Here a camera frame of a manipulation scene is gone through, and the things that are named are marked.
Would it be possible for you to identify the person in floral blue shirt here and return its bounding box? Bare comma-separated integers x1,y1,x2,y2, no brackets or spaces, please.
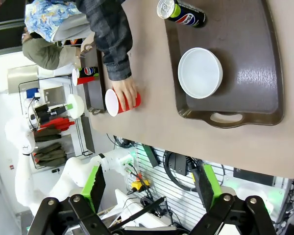
24,0,89,44

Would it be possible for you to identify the brown plastic tray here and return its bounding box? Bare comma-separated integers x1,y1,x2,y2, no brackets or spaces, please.
164,0,285,129
80,42,106,116

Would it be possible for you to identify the person left forearm dark sleeve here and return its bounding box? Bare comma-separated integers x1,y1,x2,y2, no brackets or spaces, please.
94,29,133,81

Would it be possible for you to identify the cream white bowl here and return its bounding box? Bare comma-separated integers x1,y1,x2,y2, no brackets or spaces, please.
67,94,85,120

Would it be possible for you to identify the person left hand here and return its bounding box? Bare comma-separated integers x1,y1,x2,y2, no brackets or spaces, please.
111,75,139,112

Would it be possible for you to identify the pale grey bowl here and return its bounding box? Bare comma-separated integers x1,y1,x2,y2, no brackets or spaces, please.
177,47,224,99

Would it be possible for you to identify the blue container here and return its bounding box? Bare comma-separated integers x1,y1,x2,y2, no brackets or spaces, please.
26,87,40,100

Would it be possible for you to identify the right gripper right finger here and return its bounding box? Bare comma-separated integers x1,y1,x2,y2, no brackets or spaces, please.
190,163,279,235

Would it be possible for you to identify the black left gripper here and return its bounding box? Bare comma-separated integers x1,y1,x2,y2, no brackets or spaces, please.
34,103,74,123

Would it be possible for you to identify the black cable coil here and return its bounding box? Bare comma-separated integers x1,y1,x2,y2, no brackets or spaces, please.
164,151,204,192

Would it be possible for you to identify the person in olive jacket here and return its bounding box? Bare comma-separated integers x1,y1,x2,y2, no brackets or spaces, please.
21,33,82,71

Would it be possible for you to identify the black power brick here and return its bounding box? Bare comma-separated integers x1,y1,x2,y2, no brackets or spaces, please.
141,143,162,168

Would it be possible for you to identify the red plastic cup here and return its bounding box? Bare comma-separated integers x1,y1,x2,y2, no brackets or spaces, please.
72,68,97,87
104,88,142,118

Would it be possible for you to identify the person in dark patchwork shirt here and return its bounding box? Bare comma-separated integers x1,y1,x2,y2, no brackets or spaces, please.
75,0,128,34

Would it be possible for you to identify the black mounted box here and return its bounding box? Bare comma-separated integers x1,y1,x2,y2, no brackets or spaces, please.
171,152,190,176

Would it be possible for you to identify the steel box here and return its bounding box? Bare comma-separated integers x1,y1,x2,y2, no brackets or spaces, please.
6,64,40,95

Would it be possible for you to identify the red cloth on shelf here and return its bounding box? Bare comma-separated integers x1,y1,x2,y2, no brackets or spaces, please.
39,117,76,132

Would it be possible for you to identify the grey metal plate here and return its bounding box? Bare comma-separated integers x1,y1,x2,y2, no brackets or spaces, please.
43,85,66,107

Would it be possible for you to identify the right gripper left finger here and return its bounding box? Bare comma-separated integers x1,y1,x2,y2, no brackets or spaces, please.
26,164,113,235

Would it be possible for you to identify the olive folded cloth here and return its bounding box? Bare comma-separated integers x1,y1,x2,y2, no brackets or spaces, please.
33,126,62,143
33,142,67,168

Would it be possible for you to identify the black green Pepsi can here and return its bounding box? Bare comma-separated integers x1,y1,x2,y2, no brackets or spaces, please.
75,66,99,78
156,0,207,28

